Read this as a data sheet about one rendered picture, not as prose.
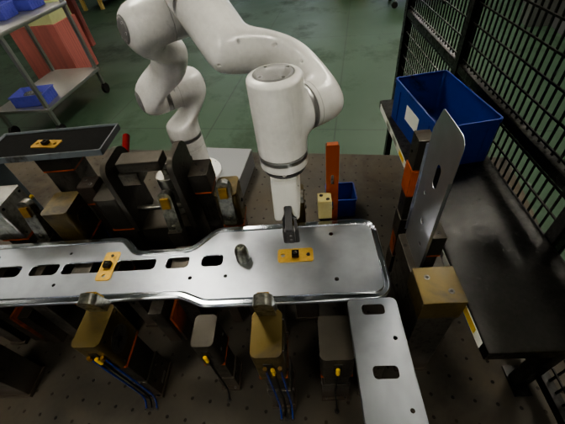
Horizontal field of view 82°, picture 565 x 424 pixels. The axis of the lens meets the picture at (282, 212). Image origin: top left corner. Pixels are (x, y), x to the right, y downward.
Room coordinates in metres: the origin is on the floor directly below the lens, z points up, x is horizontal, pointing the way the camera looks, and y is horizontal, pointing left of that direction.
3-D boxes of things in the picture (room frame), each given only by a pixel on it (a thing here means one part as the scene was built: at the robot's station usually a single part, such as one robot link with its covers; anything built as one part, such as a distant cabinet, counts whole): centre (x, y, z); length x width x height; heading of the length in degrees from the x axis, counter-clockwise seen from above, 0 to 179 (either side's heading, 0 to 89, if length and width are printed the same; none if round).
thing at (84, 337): (0.32, 0.41, 0.87); 0.12 x 0.07 x 0.35; 174
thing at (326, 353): (0.25, -0.07, 0.84); 0.12 x 0.07 x 0.28; 174
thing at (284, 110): (0.46, -0.02, 1.37); 0.09 x 0.08 x 0.13; 118
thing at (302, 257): (0.46, -0.02, 1.01); 0.08 x 0.04 x 0.01; 84
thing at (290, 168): (0.46, -0.02, 1.29); 0.09 x 0.08 x 0.03; 174
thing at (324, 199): (0.58, -0.11, 0.88); 0.04 x 0.04 x 0.37; 84
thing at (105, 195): (0.73, 0.46, 0.89); 0.12 x 0.07 x 0.38; 174
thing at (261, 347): (0.25, 0.06, 0.87); 0.12 x 0.07 x 0.35; 174
